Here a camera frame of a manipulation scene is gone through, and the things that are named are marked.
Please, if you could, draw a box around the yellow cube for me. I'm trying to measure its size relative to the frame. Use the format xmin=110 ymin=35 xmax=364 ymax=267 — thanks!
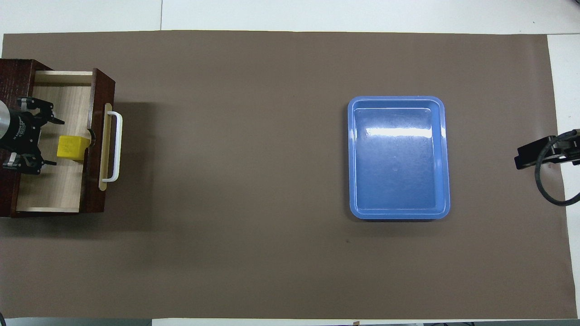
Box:
xmin=57 ymin=135 xmax=91 ymax=163

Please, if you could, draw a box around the white drawer handle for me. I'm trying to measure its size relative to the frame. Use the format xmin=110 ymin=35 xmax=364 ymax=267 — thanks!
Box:
xmin=101 ymin=111 xmax=123 ymax=183

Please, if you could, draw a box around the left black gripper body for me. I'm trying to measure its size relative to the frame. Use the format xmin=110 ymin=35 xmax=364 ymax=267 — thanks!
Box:
xmin=0 ymin=110 xmax=44 ymax=154

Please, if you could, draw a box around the brown table mat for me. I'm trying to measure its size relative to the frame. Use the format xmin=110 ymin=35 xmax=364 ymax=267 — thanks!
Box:
xmin=2 ymin=30 xmax=578 ymax=320

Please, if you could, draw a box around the beige handle backing strip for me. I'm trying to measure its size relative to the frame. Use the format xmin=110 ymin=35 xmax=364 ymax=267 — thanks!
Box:
xmin=98 ymin=103 xmax=113 ymax=191

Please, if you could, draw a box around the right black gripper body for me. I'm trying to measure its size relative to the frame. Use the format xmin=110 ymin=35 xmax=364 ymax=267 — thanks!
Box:
xmin=551 ymin=129 xmax=580 ymax=166

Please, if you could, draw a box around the blue plastic tray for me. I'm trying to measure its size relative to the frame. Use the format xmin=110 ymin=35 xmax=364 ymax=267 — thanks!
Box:
xmin=348 ymin=96 xmax=451 ymax=221

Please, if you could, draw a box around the dark wooden cabinet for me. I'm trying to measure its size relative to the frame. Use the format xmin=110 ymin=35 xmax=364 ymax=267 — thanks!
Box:
xmin=0 ymin=59 xmax=107 ymax=218

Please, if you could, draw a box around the right arm black gripper cable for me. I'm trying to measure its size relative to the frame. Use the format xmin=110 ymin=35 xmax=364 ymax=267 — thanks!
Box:
xmin=534 ymin=130 xmax=580 ymax=207

